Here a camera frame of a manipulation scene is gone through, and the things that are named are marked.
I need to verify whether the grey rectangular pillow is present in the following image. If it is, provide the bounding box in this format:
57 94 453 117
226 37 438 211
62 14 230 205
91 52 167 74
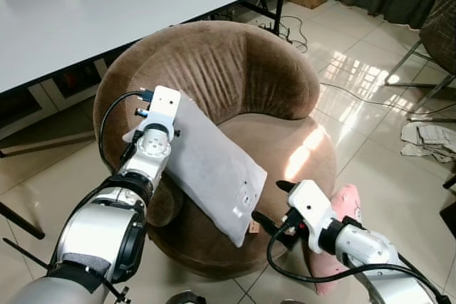
123 93 269 248

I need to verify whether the brown round velvet sofa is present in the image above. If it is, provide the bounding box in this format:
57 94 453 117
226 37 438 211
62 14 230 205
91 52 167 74
93 21 340 281

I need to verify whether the crumpled white grey cloth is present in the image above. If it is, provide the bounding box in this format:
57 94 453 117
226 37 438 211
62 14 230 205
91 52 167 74
399 120 456 164

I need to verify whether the black flat board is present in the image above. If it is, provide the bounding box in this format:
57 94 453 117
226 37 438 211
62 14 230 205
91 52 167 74
440 201 456 237

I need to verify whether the dark woven metal-legged chair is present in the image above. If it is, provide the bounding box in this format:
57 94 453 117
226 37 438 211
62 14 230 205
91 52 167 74
385 0 456 123

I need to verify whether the grey folding table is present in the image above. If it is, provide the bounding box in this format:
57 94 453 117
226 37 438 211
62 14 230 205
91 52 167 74
0 0 300 97

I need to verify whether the white cabinet with dark glass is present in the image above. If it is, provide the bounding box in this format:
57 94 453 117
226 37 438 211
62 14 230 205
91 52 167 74
0 46 122 150

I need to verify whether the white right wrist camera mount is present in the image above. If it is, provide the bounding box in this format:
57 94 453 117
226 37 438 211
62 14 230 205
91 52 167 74
286 179 337 235

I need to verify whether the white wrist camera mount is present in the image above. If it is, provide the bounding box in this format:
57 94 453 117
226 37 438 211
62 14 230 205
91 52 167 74
286 179 337 235
141 85 183 132

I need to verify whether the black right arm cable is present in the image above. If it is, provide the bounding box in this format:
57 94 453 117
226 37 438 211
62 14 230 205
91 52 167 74
267 222 450 304

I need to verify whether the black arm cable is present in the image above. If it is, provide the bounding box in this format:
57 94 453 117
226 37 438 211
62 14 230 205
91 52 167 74
98 89 154 174
267 222 450 304

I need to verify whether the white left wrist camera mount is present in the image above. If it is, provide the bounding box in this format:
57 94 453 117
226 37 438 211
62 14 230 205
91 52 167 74
141 85 183 132

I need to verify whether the black coiled floor cable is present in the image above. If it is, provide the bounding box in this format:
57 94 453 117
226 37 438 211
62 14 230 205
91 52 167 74
256 14 310 54

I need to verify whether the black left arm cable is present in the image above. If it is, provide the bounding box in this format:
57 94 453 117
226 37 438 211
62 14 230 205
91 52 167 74
98 89 154 174

